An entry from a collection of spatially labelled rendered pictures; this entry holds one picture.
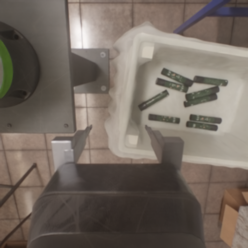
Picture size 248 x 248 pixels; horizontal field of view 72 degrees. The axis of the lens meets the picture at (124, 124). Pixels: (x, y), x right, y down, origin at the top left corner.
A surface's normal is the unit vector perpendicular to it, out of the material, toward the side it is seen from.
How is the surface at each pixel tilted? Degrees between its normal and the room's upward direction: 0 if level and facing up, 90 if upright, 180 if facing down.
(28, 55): 62
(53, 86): 0
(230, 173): 0
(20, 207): 0
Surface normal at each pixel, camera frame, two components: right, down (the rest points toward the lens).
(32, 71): 0.88, 0.26
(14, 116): 0.03, 0.28
